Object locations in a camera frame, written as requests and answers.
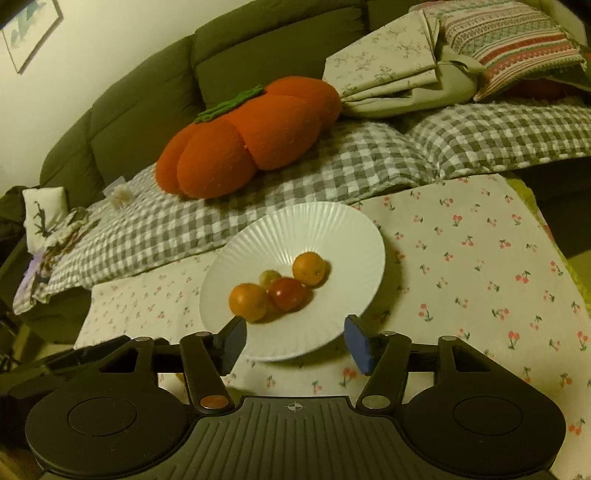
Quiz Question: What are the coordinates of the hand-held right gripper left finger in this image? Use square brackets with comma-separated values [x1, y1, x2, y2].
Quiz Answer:
[96, 316, 247, 411]

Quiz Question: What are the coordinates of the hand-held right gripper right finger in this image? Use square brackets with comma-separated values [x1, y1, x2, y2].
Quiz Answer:
[344, 314, 496, 411]

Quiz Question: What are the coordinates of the orange tangerine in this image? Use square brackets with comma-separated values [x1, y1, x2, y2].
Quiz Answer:
[228, 283, 269, 322]
[292, 251, 331, 287]

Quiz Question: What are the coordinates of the red tomato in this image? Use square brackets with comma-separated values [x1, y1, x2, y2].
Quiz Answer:
[269, 277, 312, 311]

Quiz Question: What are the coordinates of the white ribbed plate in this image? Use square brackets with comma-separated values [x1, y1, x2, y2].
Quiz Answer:
[199, 202, 386, 362]

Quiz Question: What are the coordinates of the cherry print cloth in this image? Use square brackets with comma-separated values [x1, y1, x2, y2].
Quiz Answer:
[74, 173, 591, 480]

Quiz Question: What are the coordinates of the grey checked blanket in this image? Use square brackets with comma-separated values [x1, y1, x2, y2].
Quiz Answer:
[13, 96, 591, 316]

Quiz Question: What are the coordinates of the orange pumpkin plush cushion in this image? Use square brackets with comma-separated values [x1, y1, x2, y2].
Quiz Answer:
[154, 77, 343, 199]

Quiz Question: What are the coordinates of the white floral embroidered cloth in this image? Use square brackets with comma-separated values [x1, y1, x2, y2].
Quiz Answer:
[22, 186, 100, 282]

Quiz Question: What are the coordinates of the green sofa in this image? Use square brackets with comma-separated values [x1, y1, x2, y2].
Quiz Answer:
[39, 0, 428, 197]

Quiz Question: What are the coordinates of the folded floral beige sheet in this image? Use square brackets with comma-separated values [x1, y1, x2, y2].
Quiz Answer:
[322, 10, 486, 120]

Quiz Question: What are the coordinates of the striped knitted pillow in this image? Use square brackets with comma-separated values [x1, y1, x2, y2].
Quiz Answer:
[409, 0, 588, 102]

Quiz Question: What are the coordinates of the framed wall picture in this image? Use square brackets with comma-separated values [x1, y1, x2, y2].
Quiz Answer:
[0, 0, 64, 75]

